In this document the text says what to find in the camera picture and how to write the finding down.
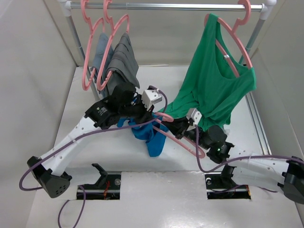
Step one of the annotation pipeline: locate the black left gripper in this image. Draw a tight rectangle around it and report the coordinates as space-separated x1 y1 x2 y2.
119 95 154 127

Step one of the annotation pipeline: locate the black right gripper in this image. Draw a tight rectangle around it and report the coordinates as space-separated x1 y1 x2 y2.
162 115 211 150

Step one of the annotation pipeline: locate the blue t shirt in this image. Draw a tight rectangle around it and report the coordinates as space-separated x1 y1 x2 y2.
132 121 169 157

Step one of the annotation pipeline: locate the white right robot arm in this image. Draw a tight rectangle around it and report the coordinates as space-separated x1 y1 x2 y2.
162 117 304 204

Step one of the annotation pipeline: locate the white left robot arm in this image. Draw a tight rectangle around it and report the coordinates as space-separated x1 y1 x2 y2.
27 83 162 198

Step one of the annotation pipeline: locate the green t shirt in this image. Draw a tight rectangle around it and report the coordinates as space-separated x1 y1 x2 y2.
165 13 256 130

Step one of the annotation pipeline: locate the pink hanger with grey cloth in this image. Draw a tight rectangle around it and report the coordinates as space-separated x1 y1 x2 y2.
96 0 131 91

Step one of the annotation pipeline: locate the pink hanger with green shirt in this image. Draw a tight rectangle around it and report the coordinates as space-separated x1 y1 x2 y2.
203 0 253 78

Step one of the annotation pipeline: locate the grey folded cloth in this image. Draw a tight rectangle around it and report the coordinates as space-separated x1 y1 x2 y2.
101 32 140 98

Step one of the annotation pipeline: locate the light blue cloth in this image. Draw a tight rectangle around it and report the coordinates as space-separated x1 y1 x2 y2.
91 33 114 82

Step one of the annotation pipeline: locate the metal clothes rack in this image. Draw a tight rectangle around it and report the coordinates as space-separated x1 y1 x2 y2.
58 0 275 96

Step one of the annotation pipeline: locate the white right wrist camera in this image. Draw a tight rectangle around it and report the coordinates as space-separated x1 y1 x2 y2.
186 108 202 126

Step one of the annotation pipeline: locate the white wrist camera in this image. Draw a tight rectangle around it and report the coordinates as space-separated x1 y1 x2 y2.
186 108 202 126
142 89 162 111

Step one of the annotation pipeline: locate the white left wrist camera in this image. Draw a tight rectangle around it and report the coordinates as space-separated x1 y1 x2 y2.
142 89 162 111

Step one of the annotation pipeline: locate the aluminium rail right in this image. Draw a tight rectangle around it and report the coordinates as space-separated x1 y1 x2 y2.
246 92 272 155

